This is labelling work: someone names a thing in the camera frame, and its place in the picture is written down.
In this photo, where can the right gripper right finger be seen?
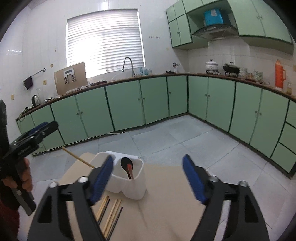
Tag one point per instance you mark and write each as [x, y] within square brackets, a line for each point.
[245, 219]

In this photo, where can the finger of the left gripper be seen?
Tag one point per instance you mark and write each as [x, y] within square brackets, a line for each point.
[52, 127]
[37, 133]

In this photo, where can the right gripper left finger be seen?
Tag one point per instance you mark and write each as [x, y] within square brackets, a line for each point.
[51, 219]

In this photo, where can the bamboo chopstick orange end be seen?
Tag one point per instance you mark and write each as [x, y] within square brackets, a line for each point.
[78, 158]

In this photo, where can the bamboo chopstick red floral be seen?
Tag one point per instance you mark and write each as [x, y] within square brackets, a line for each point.
[109, 219]

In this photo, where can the bamboo chopstick red tip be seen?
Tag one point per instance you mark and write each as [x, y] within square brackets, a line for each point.
[113, 219]

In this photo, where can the black plastic spoon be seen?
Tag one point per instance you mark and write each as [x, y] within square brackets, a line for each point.
[124, 162]

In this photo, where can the bamboo chopstick red end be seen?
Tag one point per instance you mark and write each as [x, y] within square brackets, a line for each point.
[99, 212]

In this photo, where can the black chopstick silver band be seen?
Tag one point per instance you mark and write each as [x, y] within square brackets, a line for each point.
[114, 224]

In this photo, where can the bamboo chopstick red orange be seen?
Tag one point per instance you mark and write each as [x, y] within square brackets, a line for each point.
[129, 171]

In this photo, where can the person left hand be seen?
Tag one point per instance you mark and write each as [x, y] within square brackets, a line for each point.
[26, 178]

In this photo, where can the electric kettle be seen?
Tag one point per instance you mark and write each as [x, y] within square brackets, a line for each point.
[35, 100]

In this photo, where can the dark towel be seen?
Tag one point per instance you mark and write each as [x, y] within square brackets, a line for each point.
[28, 83]

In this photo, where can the cardboard box with scale picture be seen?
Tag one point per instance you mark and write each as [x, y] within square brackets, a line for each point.
[70, 78]

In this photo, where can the white two-compartment utensil holder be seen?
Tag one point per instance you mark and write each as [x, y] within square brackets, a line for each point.
[119, 182]

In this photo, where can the window blinds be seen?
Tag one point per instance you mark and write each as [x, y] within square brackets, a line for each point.
[106, 41]

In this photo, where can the green lower cabinets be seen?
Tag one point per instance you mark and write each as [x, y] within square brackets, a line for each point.
[258, 116]

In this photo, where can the green cabinets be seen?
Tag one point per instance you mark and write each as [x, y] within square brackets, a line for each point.
[258, 116]
[257, 23]

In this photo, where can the glass jar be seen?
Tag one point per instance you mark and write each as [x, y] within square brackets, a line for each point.
[289, 89]

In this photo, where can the patterned mug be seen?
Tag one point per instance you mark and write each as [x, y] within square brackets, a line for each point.
[258, 76]

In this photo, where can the orange thermos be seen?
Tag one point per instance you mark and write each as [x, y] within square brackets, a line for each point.
[280, 75]

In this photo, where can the black wok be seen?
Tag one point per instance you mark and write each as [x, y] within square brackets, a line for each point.
[231, 70]

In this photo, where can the white cooking pot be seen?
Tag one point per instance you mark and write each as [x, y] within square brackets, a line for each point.
[212, 67]

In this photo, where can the range hood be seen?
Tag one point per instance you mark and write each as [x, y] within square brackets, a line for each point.
[216, 32]

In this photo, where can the blue box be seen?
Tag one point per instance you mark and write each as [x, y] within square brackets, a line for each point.
[213, 17]

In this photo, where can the green upper cabinets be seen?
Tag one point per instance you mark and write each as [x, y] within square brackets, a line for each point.
[257, 23]

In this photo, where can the towel rail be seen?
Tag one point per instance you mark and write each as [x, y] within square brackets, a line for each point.
[43, 70]

